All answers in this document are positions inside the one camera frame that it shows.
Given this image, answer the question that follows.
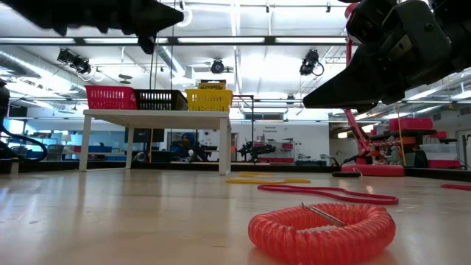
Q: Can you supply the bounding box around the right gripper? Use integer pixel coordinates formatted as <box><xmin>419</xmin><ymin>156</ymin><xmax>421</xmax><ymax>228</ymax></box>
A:
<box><xmin>302</xmin><ymin>0</ymin><xmax>454</xmax><ymax>114</ymax></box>

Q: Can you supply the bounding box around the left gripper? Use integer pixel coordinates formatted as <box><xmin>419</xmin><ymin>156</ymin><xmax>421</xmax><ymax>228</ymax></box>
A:
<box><xmin>0</xmin><ymin>0</ymin><xmax>185</xmax><ymax>56</ymax></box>

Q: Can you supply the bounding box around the black plastic basket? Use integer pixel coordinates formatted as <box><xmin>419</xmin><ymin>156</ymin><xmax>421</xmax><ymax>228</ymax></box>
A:
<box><xmin>132</xmin><ymin>88</ymin><xmax>189</xmax><ymax>112</ymax></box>

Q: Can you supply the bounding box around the yellow green crayon box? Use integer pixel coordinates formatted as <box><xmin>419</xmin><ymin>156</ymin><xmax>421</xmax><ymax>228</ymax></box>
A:
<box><xmin>197</xmin><ymin>79</ymin><xmax>227</xmax><ymax>91</ymax></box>

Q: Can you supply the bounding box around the red plastic basket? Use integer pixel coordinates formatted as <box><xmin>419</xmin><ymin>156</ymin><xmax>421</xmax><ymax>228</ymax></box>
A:
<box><xmin>84</xmin><ymin>85</ymin><xmax>138</xmax><ymax>111</ymax></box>

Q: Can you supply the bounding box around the yellow plastic basket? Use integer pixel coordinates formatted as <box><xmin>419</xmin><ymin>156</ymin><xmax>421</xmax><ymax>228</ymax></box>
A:
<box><xmin>184</xmin><ymin>88</ymin><xmax>234</xmax><ymax>113</ymax></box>

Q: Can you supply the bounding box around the black ceiling spotlight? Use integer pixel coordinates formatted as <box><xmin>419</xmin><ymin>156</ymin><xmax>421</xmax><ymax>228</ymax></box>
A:
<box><xmin>209</xmin><ymin>57</ymin><xmax>226</xmax><ymax>75</ymax></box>
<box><xmin>299</xmin><ymin>49</ymin><xmax>325</xmax><ymax>77</ymax></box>
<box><xmin>56</xmin><ymin>47</ymin><xmax>93</xmax><ymax>75</ymax></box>

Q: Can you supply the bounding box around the red storage crate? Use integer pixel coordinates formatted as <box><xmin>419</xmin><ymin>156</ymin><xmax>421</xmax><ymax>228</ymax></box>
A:
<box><xmin>388</xmin><ymin>117</ymin><xmax>435</xmax><ymax>133</ymax></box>

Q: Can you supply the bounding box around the black coil wristband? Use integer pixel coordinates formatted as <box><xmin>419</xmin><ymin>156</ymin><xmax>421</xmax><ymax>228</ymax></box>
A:
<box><xmin>331</xmin><ymin>170</ymin><xmax>363</xmax><ymax>179</ymax></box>

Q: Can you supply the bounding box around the white perforated metal shelf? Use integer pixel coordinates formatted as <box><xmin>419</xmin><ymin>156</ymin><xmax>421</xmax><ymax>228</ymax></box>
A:
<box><xmin>78</xmin><ymin>108</ymin><xmax>233</xmax><ymax>177</ymax></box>

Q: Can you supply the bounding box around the yellow rubber band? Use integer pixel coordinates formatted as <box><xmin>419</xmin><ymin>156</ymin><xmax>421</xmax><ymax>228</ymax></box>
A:
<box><xmin>238</xmin><ymin>171</ymin><xmax>274</xmax><ymax>178</ymax></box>
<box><xmin>225</xmin><ymin>178</ymin><xmax>312</xmax><ymax>186</ymax></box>

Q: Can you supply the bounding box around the person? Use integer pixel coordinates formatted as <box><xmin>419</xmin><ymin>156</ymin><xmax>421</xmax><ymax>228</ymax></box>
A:
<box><xmin>171</xmin><ymin>131</ymin><xmax>210</xmax><ymax>163</ymax></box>

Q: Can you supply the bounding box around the orange coil wristband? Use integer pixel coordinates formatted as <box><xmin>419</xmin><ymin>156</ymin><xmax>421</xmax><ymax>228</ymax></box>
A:
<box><xmin>247</xmin><ymin>202</ymin><xmax>397</xmax><ymax>265</ymax></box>

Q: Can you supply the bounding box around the yellow cable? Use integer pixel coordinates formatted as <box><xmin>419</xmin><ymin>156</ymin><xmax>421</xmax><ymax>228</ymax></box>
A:
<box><xmin>396</xmin><ymin>105</ymin><xmax>408</xmax><ymax>167</ymax></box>

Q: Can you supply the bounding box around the long red cable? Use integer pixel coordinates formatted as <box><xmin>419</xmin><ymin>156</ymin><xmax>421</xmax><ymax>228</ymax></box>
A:
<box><xmin>256</xmin><ymin>184</ymin><xmax>400</xmax><ymax>206</ymax></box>

